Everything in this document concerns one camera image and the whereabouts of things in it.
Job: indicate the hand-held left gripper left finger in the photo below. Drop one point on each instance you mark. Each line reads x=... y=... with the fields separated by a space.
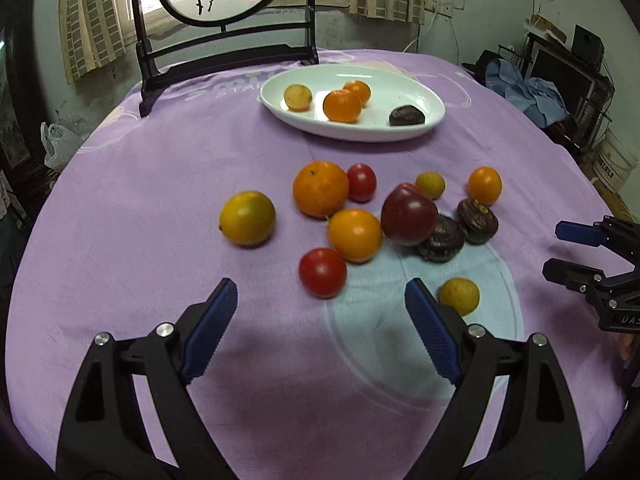
x=210 y=332

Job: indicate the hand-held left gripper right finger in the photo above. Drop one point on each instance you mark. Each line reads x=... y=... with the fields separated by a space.
x=432 y=332

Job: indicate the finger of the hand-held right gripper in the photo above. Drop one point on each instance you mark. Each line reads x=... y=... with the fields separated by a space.
x=565 y=271
x=575 y=231

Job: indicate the yellow round fruit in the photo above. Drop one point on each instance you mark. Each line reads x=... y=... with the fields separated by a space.
x=459 y=296

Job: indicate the dark water chestnut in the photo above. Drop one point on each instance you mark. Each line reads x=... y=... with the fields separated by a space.
x=479 y=221
x=406 y=116
x=442 y=245

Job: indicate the small orange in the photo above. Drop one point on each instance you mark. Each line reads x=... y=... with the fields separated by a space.
x=484 y=185
x=359 y=89
x=342 y=106

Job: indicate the yellow-green citrus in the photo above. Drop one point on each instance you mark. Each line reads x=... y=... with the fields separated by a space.
x=247 y=218

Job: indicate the dark red plum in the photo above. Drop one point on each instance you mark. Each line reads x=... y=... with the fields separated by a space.
x=409 y=214

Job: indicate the medium smooth orange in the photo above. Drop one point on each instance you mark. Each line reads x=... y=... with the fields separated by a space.
x=354 y=235

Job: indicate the small yellow fruit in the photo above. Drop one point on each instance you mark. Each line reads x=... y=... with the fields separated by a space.
x=297 y=97
x=430 y=184

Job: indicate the small red tomato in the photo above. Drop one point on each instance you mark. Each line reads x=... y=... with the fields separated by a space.
x=362 y=182

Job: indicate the large orange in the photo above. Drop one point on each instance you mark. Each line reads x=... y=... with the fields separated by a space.
x=320 y=189

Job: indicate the white oval plate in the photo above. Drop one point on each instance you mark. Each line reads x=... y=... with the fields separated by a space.
x=380 y=127

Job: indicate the white bucket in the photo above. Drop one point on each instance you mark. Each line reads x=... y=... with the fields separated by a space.
x=617 y=160

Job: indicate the purple tablecloth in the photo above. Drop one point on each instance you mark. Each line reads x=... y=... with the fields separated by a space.
x=150 y=210

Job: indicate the blue cloth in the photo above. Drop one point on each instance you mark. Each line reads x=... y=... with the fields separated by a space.
x=540 y=95

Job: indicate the black monitor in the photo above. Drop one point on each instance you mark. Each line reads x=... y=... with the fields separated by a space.
x=565 y=72

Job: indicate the black speaker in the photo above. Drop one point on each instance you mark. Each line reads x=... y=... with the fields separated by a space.
x=587 y=42

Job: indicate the black cloth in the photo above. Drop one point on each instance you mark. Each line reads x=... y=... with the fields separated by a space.
x=479 y=65

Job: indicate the white plastic bag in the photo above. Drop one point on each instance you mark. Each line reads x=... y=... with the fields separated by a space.
x=60 y=145

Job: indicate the dark wooden painted table screen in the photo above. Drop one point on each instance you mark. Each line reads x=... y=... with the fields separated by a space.
x=225 y=60

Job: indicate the dark wooden cabinet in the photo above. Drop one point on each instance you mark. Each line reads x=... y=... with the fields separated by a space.
x=12 y=125

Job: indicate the white wall socket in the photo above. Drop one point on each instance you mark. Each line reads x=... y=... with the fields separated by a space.
x=439 y=6

